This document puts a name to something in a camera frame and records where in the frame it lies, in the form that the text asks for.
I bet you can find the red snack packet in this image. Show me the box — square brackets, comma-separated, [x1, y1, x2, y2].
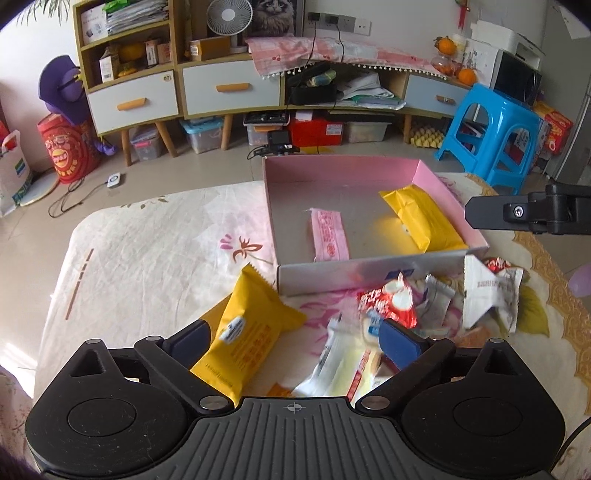
[358, 273, 418, 329]

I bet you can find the white yellow cracker packet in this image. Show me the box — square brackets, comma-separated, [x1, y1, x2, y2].
[293, 316, 382, 405]

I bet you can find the yellow snack bag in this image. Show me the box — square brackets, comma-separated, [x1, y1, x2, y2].
[190, 264, 307, 404]
[380, 184, 468, 253]

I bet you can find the white snack packet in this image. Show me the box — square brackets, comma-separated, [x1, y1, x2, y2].
[462, 255, 524, 333]

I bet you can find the blue plastic stool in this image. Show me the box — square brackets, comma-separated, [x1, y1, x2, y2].
[435, 83, 542, 195]

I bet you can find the black microwave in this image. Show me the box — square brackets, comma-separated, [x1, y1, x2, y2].
[490, 50, 542, 107]

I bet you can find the pink snack bar packet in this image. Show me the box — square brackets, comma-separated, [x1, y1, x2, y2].
[310, 208, 349, 262]

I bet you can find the pink cardboard box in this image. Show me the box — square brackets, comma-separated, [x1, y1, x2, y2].
[263, 155, 489, 296]

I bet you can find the clear storage bin blue lid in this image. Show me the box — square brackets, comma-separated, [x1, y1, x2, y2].
[180, 117, 224, 154]

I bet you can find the red gift drum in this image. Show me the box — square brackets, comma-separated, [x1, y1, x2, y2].
[37, 113, 100, 185]

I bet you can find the white shopping bag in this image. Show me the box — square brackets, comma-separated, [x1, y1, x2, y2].
[0, 130, 33, 217]

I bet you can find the red storage box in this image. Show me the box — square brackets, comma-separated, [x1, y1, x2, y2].
[288, 118, 344, 148]

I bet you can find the wooden tv cabinet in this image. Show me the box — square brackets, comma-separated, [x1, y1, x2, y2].
[72, 1, 447, 149]

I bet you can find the purple plush toy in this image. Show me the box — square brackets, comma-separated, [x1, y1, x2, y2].
[38, 55, 116, 158]

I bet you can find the pink cloth on cabinet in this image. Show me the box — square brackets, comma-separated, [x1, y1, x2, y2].
[246, 37, 446, 79]

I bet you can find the white desk fan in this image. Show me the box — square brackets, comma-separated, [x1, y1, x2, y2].
[206, 0, 253, 54]

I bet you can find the cat picture frame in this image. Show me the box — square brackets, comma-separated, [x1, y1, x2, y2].
[249, 0, 305, 37]

